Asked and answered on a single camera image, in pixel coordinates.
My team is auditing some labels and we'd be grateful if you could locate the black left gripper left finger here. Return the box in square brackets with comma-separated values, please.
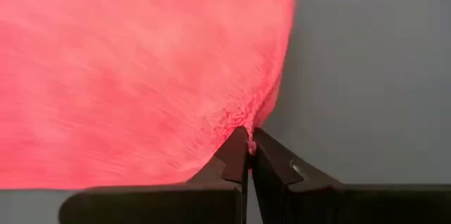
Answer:
[58, 126, 251, 224]

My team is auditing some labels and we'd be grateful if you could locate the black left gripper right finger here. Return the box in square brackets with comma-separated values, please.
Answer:
[252, 127, 451, 224]

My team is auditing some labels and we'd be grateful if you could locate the pink terry towel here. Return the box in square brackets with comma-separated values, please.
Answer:
[0, 0, 297, 191]

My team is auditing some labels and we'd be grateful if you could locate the grey table mat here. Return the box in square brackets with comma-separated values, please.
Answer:
[0, 0, 451, 224]

